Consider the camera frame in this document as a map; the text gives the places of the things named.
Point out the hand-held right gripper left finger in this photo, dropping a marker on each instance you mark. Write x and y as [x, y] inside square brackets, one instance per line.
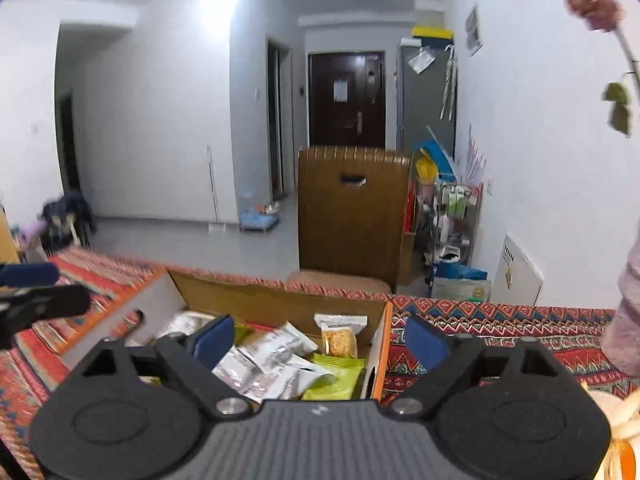
[215, 340]

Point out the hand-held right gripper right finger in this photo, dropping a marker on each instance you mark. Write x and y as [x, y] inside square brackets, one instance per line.
[425, 342]

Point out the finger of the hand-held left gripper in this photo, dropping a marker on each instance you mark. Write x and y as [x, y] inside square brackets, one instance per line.
[30, 273]
[50, 302]

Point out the green snack packet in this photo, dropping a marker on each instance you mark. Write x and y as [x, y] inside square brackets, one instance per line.
[335, 377]
[244, 334]

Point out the white red printed snack packet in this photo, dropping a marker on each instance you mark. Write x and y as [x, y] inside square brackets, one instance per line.
[280, 345]
[232, 367]
[280, 385]

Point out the silver snack packet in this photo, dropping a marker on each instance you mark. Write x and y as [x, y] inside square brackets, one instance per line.
[180, 322]

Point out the red orange cardboard box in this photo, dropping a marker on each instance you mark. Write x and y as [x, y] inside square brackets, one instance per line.
[280, 300]

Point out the yellow cracker snack packet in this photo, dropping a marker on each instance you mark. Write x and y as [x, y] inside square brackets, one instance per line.
[340, 342]

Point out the purple rolled mat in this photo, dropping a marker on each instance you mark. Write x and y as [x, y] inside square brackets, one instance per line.
[34, 230]

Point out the white green carton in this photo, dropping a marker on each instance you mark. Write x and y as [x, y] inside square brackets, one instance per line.
[462, 290]

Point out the dark blue clothing heap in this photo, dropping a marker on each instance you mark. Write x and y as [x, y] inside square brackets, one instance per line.
[67, 220]

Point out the blue carton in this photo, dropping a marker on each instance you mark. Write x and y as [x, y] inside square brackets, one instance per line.
[460, 271]

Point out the white flat heater panel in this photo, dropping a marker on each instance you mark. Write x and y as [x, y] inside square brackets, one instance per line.
[520, 270]

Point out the blue pet feeder stand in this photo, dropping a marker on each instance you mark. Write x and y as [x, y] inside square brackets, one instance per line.
[260, 220]

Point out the metal storage rack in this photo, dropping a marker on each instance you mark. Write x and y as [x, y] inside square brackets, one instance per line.
[455, 210]

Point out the brown wooden chair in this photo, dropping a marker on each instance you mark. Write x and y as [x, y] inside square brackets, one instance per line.
[350, 220]

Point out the yellow plastic bag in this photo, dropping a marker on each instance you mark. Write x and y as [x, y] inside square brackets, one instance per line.
[426, 170]

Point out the blue plastic sheet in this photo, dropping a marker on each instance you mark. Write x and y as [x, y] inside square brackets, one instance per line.
[442, 157]

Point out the pink ceramic vase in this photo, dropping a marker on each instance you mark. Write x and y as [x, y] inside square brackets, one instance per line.
[625, 330]

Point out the dark interior door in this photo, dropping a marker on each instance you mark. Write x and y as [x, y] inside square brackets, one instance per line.
[275, 125]

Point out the grey refrigerator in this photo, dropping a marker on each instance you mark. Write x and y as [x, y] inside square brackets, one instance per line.
[425, 110]

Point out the dark entrance door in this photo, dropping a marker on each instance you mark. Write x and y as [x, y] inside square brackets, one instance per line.
[325, 120]

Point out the white folded umbrella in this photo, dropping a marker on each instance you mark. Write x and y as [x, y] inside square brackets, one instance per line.
[449, 85]

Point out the white paper notice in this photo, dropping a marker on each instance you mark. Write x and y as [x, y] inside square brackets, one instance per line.
[340, 90]

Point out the clear plastic bag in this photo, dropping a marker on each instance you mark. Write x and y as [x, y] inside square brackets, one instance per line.
[421, 60]

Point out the yellow black box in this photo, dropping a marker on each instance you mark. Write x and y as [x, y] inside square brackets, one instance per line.
[432, 32]

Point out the white wall socket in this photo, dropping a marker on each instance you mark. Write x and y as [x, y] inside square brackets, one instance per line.
[489, 187]

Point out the white wall panel box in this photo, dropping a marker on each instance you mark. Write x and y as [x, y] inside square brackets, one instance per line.
[473, 30]

